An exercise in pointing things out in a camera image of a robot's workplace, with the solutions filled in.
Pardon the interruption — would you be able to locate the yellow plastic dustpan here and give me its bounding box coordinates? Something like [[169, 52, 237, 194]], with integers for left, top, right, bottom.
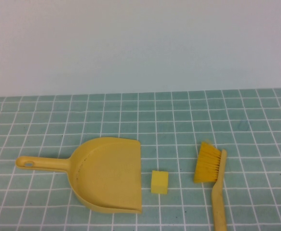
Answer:
[[15, 137, 143, 215]]

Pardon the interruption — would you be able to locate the small yellow foam cube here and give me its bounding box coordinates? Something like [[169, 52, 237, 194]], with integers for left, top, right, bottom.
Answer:
[[150, 170, 169, 194]]

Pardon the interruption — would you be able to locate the yellow hand brush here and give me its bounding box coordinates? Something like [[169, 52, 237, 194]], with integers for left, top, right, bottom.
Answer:
[[193, 139, 228, 231]]

